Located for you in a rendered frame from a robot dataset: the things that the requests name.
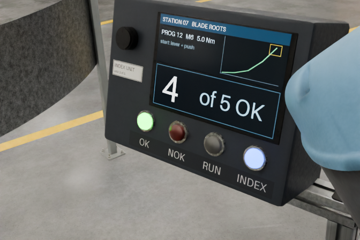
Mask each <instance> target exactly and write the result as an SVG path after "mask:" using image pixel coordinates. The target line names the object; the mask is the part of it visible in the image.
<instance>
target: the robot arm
mask: <svg viewBox="0 0 360 240"><path fill-rule="evenodd" d="M285 101H286V106H287V108H288V110H289V112H290V114H291V116H292V118H293V119H294V121H295V123H296V125H297V127H298V128H299V130H300V132H301V140H302V145H303V147H304V149H305V151H306V152H307V153H308V155H309V156H310V158H311V159H312V160H313V161H314V162H315V163H317V164H319V165H320V166H321V168H322V169H323V171H324V173H325V174H326V176H327V178H328V179H329V181H330V182H331V184H332V186H333V188H334V189H335V191H336V192H337V194H338V195H339V197H340V199H341V200H342V202H343V204H344V205H345V207H346V209H347V210H348V212H349V214H350V215H351V217H352V218H353V220H354V221H355V223H356V225H357V226H358V228H359V230H360V26H358V27H357V28H356V29H354V30H353V31H351V32H350V33H348V34H347V35H345V36H344V37H342V38H341V39H339V40H338V41H337V42H335V43H334V44H332V45H331V46H330V47H328V48H327V49H325V50H324V51H322V52H321V53H320V54H319V55H317V56H316V57H314V58H313V59H311V60H310V61H309V62H307V63H306V64H305V65H303V66H302V67H301V68H300V69H299V70H297V71H296V72H295V73H294V74H293V75H292V76H291V78H290V79H289V81H288V83H287V86H286V90H285Z"/></svg>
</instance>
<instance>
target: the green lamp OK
mask: <svg viewBox="0 0 360 240"><path fill-rule="evenodd" d="M137 123H138V126H139V128H140V129H141V130H142V131H144V132H149V131H152V130H153V129H154V126H155V118H154V116H153V114H152V113H151V112H150V111H148V110H143V111H141V112H140V113H139V114H138V116H137Z"/></svg>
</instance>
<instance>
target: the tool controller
mask: <svg viewBox="0 0 360 240"><path fill-rule="evenodd" d="M349 28H350V27H349V24H348V23H347V22H345V21H339V20H331V19H323V18H315V17H307V16H299V15H294V14H286V13H278V12H270V11H262V10H254V9H246V8H241V7H233V6H225V5H217V4H209V3H201V2H193V1H185V0H115V1H114V15H113V24H112V38H111V52H110V67H109V81H108V95H107V110H106V124H105V132H104V136H105V138H106V139H108V140H110V141H113V142H115V143H118V144H120V145H123V146H125V147H128V148H130V149H133V150H135V151H138V152H141V153H143V154H146V155H148V156H151V157H153V158H156V159H158V160H161V161H163V162H166V163H169V164H172V165H173V166H176V167H179V168H181V169H184V170H187V171H189V172H191V173H194V174H196V175H199V176H202V177H204V178H207V179H210V180H212V181H214V182H217V183H220V184H222V185H225V186H227V187H229V188H232V189H235V190H237V191H240V192H243V193H245V194H248V195H250V196H253V197H255V198H258V199H260V200H263V201H265V202H268V203H270V204H273V205H275V206H284V205H285V204H286V203H288V202H289V201H291V200H292V199H294V198H295V197H296V196H298V195H299V194H300V193H302V192H303V191H304V190H306V189H307V188H308V187H309V186H311V185H313V183H314V182H315V181H316V180H317V178H320V173H321V166H320V165H319V164H317V163H315V162H314V161H313V160H312V159H311V158H310V156H309V155H308V153H307V152H306V151H305V149H304V147H303V145H302V140H301V132H300V130H299V128H298V127H297V125H296V123H295V121H294V119H293V118H292V116H291V114H290V112H289V110H288V108H287V106H286V101H285V90H286V86H287V83H288V81H289V79H290V78H291V76H292V75H293V74H294V73H295V72H296V71H297V70H299V69H300V68H301V67H302V66H303V65H305V64H306V63H307V62H309V61H310V60H311V59H313V58H314V57H316V56H317V55H319V54H320V53H321V52H322V51H324V50H325V49H327V48H328V47H330V46H331V45H332V44H334V43H335V42H337V41H338V40H339V39H341V38H342V37H344V36H345V35H347V34H348V33H349ZM156 62H158V63H162V64H167V65H171V66H175V67H178V68H183V69H187V70H191V72H190V81H189V90H188V95H187V104H186V113H182V112H179V111H175V110H172V109H169V108H165V107H162V106H158V105H156V104H152V99H153V89H154V78H155V68H156ZM143 110H148V111H150V112H151V113H152V114H153V116H154V118H155V126H154V129H153V130H152V131H149V132H144V131H142V130H141V129H140V128H139V126H138V123H137V116H138V114H139V113H140V112H141V111H143ZM174 121H182V122H183V123H184V124H185V125H186V126H187V129H188V132H189V135H188V138H187V140H186V141H185V142H184V143H181V144H178V143H175V142H174V141H172V139H171V138H170V135H169V127H170V124H171V123H172V122H174ZM211 132H217V133H219V134H220V135H221V136H223V138H224V140H225V142H226V148H225V151H224V153H223V154H222V155H220V156H211V155H210V154H208V153H207V152H206V150H205V147H204V139H205V137H206V136H207V135H208V134H209V133H211ZM251 145H258V146H260V147H261V148H263V149H264V151H265V152H266V154H267V164H266V167H265V168H264V169H262V170H258V171H254V170H251V169H249V168H248V167H247V166H246V164H245V163H244V160H243V154H244V151H245V150H246V149H247V148H248V147H249V146H251Z"/></svg>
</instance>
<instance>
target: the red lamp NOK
mask: <svg viewBox="0 0 360 240"><path fill-rule="evenodd" d="M169 135H170V138H171V139H172V141H174V142H175V143H178V144H181V143H184V142H185V141H186V140H187V138H188V135H189V132H188V128H187V126H186V125H185V124H184V123H183V122H182V121H174V122H172V123H171V124H170V127H169Z"/></svg>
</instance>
